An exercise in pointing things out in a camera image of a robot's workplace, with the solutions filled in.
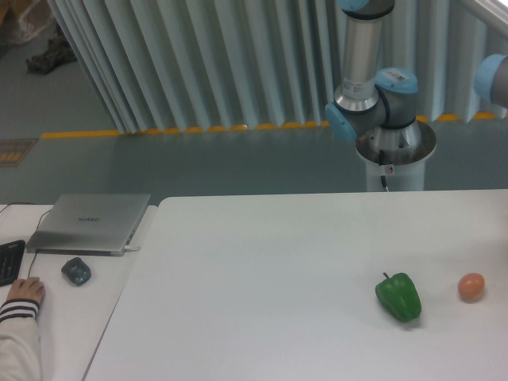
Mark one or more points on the person's hand on mouse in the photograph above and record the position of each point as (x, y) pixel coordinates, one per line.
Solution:
(31, 289)

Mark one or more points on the white sleeved forearm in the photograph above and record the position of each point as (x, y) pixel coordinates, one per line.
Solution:
(20, 340)

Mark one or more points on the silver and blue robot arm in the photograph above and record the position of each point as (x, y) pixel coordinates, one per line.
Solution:
(363, 71)

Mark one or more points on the green bell pepper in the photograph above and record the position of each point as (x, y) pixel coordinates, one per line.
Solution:
(399, 297)

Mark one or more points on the black keyboard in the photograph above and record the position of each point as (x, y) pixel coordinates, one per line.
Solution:
(11, 255)

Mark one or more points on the dark grey small tray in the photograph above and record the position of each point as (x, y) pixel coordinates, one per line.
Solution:
(76, 271)

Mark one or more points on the white side desk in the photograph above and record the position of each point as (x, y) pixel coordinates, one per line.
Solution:
(73, 319)

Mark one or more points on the silver closed laptop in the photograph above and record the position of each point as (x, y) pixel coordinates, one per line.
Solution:
(92, 224)

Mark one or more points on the camouflage bundle on floor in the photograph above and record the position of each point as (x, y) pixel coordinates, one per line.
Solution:
(58, 52)

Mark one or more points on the white folding partition screen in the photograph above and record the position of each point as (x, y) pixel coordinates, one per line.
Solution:
(199, 64)

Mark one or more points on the brown egg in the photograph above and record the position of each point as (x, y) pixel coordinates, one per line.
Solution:
(471, 287)

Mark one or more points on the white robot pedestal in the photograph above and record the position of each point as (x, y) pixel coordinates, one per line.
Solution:
(395, 158)

